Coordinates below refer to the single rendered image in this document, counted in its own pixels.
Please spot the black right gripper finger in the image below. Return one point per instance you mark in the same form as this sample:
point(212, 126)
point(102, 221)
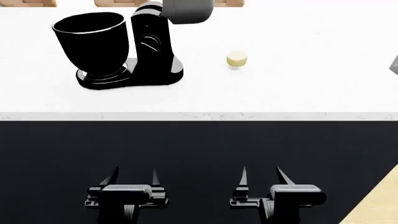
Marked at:
point(242, 186)
point(284, 177)

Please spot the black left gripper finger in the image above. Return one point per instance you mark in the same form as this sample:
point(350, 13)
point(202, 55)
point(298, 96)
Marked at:
point(156, 184)
point(107, 182)

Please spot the black stand mixer bowl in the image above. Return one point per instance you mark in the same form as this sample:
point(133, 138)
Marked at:
point(93, 46)

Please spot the black stand mixer grey head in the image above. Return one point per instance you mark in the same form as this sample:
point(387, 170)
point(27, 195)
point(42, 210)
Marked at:
point(152, 46)

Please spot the black counter cabinet front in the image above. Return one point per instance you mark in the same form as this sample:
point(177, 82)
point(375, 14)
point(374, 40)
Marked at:
point(199, 144)

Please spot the grey box-shaped object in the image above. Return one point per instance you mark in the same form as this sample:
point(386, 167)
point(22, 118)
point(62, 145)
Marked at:
point(395, 65)

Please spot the light wooden stool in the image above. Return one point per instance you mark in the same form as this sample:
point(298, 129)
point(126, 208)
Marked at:
point(28, 2)
point(230, 2)
point(118, 2)

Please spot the grey right gripper camera box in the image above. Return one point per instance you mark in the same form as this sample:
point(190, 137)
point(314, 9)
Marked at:
point(297, 193)

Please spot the grey gripper camera box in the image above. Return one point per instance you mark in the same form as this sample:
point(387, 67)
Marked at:
point(297, 193)
point(126, 190)

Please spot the grey left gripper camera box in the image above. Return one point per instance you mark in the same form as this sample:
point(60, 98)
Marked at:
point(126, 190)

